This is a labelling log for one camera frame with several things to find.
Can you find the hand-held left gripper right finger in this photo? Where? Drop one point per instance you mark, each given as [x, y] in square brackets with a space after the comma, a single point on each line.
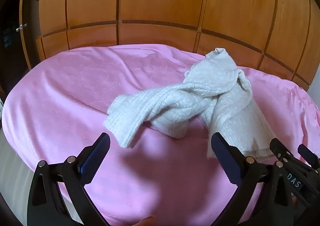
[225, 156]

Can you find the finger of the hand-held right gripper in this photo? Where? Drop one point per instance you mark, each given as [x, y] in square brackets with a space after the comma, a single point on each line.
[281, 150]
[308, 155]

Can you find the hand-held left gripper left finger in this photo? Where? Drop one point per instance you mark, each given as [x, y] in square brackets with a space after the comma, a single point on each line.
[96, 151]

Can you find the white knitted sweater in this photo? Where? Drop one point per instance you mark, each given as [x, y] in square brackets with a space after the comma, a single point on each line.
[190, 105]

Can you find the pink blanket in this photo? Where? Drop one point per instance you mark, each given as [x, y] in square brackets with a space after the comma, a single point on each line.
[75, 95]

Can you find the white mattress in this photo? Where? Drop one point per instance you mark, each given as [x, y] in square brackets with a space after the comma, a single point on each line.
[12, 166]

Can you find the metal wardrobe knob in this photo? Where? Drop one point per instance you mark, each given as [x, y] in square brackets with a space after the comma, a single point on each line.
[22, 27]

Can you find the wooden wardrobe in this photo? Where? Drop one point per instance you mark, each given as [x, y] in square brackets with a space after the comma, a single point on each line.
[160, 3]

